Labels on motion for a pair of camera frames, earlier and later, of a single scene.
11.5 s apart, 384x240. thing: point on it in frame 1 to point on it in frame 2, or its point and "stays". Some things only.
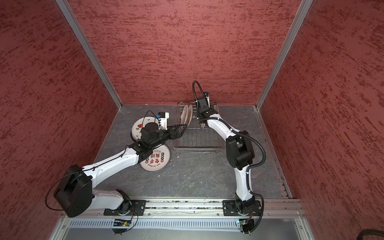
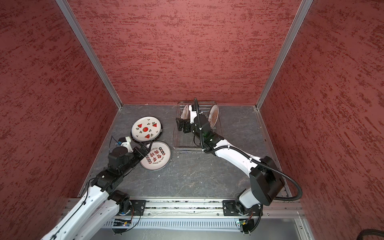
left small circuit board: (120, 222) stays
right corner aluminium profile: (298, 19) stays
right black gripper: (199, 112) to (181, 125)
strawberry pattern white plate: (139, 123) stays
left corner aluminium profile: (89, 50) stays
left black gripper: (179, 134) to (141, 154)
